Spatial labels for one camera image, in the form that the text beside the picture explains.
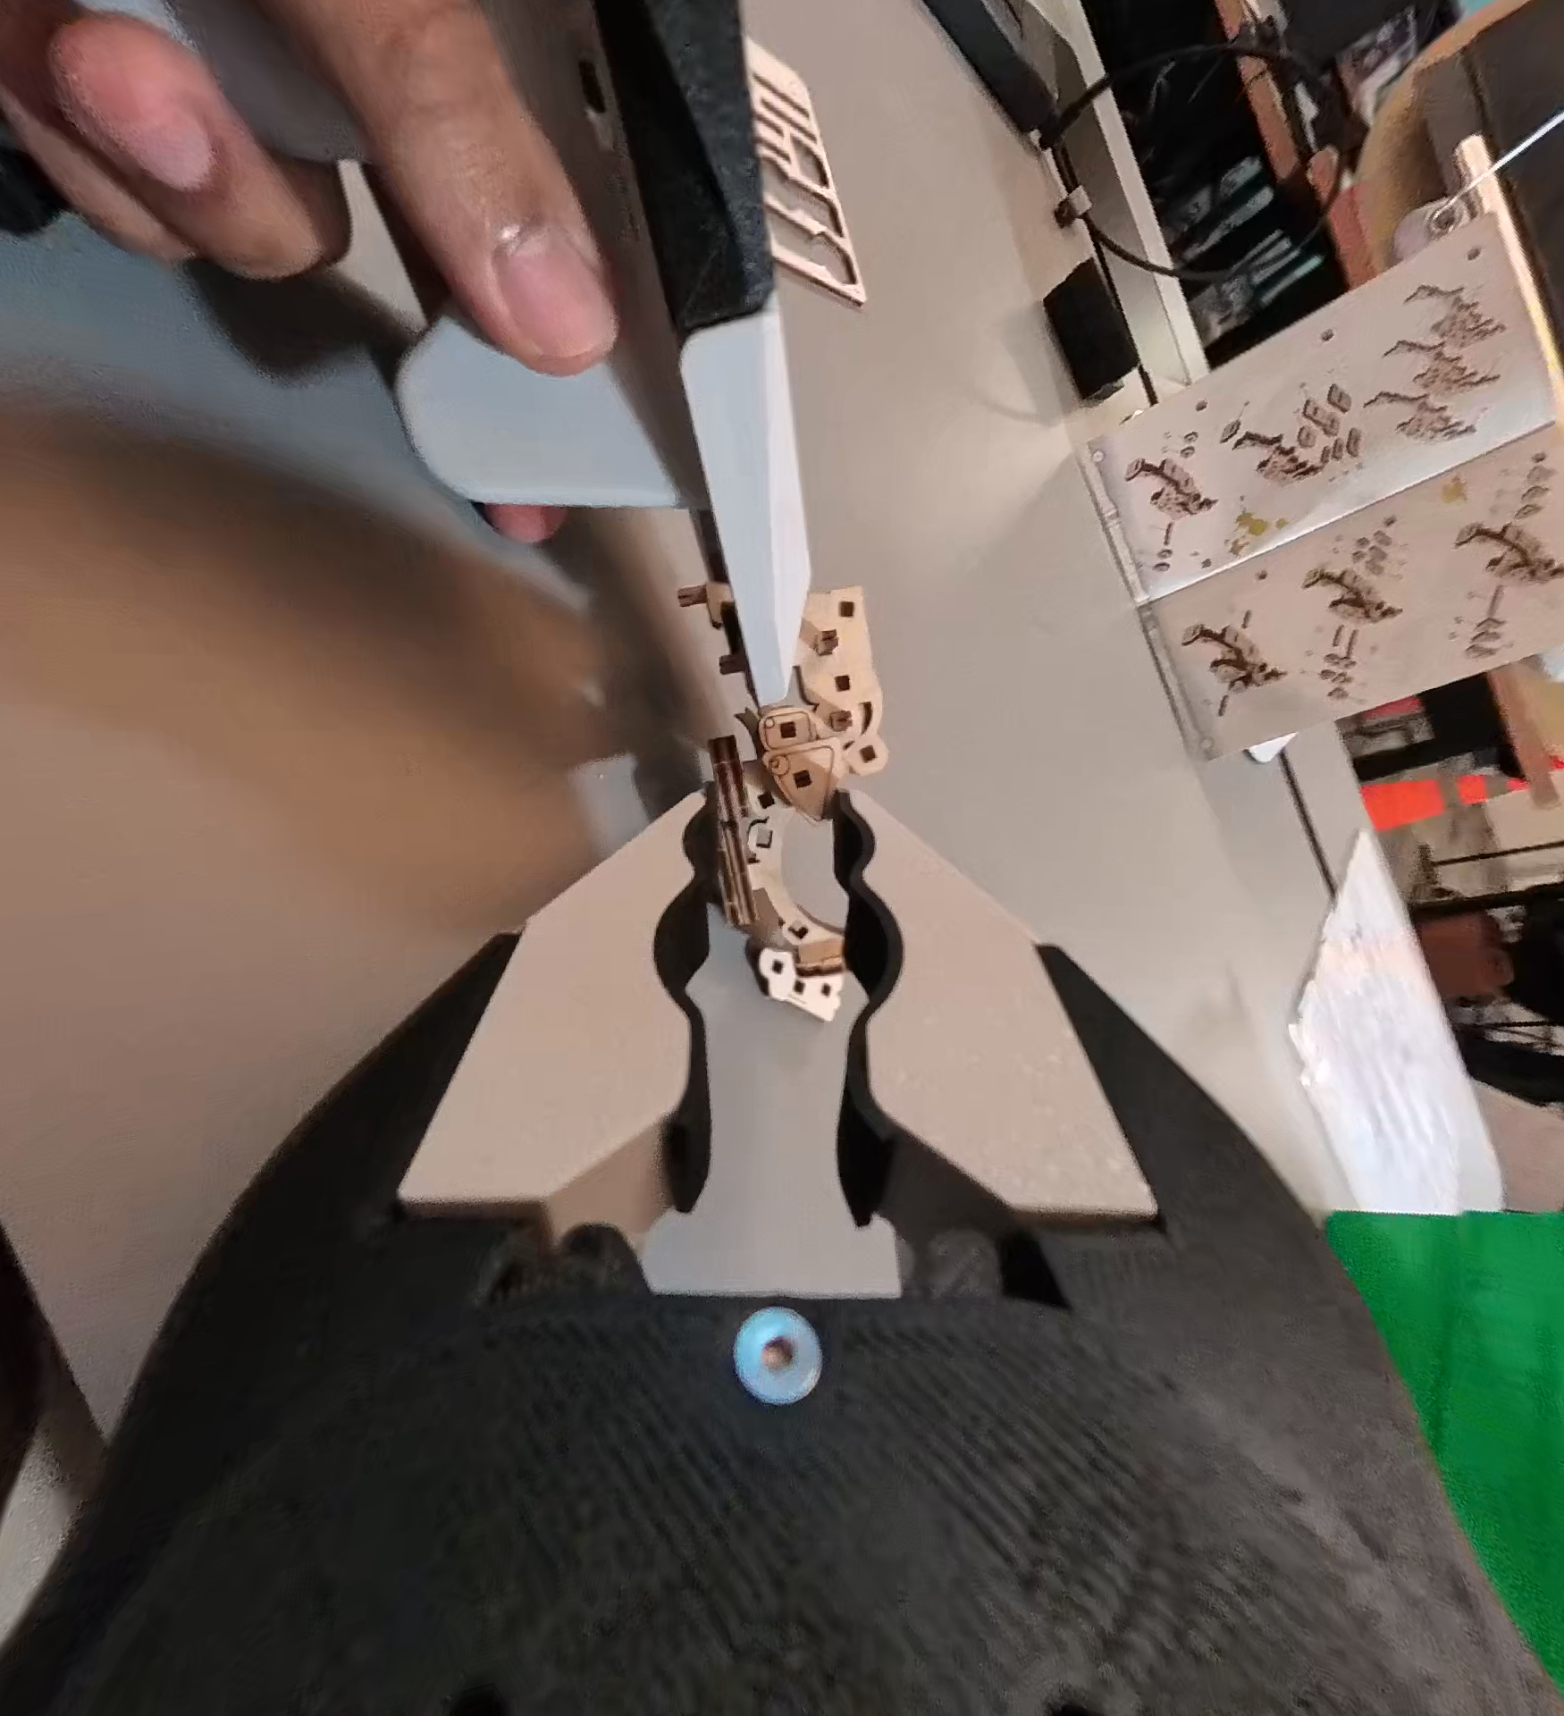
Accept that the black display board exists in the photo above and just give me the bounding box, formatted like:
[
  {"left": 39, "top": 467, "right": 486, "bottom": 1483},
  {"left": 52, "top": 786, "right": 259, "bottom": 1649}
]
[{"left": 1358, "top": 0, "right": 1564, "bottom": 605}]

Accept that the person's olive clothing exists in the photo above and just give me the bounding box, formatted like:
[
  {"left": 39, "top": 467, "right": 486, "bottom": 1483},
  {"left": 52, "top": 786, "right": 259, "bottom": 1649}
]
[{"left": 0, "top": 389, "right": 655, "bottom": 1705}]

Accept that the assembly instruction sheet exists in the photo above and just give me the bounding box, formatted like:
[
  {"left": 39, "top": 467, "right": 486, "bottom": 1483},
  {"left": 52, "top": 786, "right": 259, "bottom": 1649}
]
[{"left": 1082, "top": 214, "right": 1564, "bottom": 760}]

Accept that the black cable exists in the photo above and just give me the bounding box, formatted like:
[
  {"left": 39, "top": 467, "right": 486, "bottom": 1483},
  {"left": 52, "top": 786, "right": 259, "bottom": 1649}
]
[{"left": 1028, "top": 39, "right": 1360, "bottom": 283}]

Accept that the black power strip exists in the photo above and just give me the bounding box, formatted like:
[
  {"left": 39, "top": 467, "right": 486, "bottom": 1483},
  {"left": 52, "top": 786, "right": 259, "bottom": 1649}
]
[{"left": 925, "top": 0, "right": 1064, "bottom": 133}]

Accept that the white paper sheet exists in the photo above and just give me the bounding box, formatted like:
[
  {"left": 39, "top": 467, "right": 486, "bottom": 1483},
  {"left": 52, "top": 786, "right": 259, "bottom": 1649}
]
[{"left": 1288, "top": 831, "right": 1507, "bottom": 1216}]

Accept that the wooden puzzle parts sheet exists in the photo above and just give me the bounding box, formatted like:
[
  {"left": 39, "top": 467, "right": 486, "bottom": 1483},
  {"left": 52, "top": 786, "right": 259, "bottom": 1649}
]
[{"left": 743, "top": 38, "right": 870, "bottom": 308}]

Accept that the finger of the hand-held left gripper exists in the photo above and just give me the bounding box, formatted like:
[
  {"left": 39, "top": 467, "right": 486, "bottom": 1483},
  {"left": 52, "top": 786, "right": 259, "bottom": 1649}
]
[{"left": 677, "top": 306, "right": 814, "bottom": 708}]

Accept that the person's left hand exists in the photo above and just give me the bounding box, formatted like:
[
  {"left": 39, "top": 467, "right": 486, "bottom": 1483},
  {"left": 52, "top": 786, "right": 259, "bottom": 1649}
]
[{"left": 0, "top": 0, "right": 623, "bottom": 544}]

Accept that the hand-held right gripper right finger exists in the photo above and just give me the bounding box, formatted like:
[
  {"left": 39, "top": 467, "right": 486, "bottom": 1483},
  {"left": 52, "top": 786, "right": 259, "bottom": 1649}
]
[{"left": 832, "top": 791, "right": 1158, "bottom": 1227}]

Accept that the wooden puzzle model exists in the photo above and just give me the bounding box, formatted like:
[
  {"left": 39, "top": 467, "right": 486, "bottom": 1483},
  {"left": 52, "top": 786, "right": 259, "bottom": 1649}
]
[{"left": 677, "top": 578, "right": 891, "bottom": 973}]

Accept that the green plastic bin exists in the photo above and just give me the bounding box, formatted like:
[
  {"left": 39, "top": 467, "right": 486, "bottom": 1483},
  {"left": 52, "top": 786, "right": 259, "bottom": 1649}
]
[{"left": 1324, "top": 1204, "right": 1564, "bottom": 1716}]

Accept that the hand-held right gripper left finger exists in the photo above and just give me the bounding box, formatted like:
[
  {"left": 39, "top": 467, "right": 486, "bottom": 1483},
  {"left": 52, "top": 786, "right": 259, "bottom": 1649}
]
[{"left": 399, "top": 787, "right": 716, "bottom": 1242}]

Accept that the black battery pack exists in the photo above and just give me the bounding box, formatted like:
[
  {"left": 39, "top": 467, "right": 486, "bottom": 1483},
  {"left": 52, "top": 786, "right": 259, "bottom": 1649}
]
[{"left": 1043, "top": 261, "right": 1140, "bottom": 400}]

